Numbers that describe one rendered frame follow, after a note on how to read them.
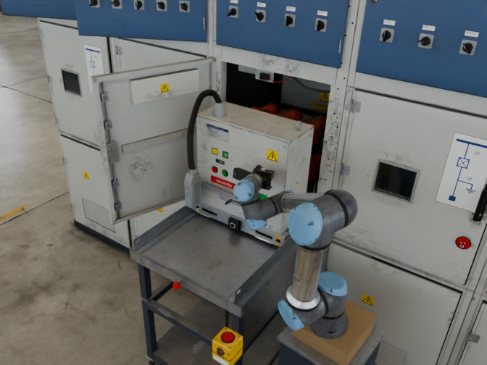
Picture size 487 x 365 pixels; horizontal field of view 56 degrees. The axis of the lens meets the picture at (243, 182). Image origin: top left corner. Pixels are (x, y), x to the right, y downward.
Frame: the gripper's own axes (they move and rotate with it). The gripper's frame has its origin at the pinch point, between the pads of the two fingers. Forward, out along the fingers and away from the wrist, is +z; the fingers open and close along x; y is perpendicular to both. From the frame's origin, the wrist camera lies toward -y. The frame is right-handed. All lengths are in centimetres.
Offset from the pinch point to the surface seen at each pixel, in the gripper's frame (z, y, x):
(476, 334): 15, 101, -58
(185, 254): -11, -28, -42
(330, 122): 17.1, 23.6, 23.3
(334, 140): 18.4, 26.3, 15.5
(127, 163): 1, -67, -9
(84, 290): 46, -122, -114
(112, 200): -5, -70, -27
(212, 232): 8.2, -22.8, -36.8
